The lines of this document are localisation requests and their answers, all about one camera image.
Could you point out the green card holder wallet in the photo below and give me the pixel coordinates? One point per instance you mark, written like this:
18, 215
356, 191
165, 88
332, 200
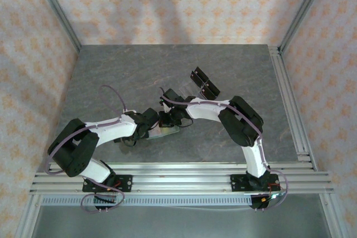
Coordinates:
167, 132

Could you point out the clear acrylic card stand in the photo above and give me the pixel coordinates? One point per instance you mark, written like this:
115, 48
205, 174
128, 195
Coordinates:
189, 89

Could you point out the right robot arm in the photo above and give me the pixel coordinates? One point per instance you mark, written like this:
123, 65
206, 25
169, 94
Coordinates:
206, 111

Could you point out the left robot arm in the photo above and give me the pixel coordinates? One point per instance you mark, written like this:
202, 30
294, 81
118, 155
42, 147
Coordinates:
111, 132

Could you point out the black credit card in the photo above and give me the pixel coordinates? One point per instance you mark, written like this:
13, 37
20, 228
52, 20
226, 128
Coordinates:
202, 73
209, 93
214, 88
198, 79

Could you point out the wide aluminium mounting beam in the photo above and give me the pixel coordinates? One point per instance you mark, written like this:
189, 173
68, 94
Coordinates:
181, 182

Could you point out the black electronics box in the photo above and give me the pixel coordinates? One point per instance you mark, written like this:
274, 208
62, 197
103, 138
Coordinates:
104, 201
258, 203

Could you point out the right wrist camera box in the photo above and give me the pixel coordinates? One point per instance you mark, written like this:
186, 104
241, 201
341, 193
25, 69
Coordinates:
166, 107

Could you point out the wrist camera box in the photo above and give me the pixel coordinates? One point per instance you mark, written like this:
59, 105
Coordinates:
130, 111
166, 107

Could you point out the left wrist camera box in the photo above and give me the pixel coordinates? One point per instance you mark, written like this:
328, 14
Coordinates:
130, 111

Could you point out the aluminium table edge rail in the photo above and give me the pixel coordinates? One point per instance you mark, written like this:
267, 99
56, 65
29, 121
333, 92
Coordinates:
181, 167

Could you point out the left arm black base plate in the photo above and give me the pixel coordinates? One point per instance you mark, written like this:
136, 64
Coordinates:
124, 183

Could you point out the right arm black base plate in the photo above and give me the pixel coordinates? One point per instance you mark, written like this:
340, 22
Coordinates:
237, 182

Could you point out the aluminium side rail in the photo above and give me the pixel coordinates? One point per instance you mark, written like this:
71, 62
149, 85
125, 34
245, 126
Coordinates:
282, 76

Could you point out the aluminium frame leg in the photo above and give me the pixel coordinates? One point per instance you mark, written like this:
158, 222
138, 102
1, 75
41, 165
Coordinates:
336, 218
28, 218

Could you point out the aluminium frame post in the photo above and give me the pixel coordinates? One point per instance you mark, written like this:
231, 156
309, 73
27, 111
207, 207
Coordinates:
57, 12
301, 12

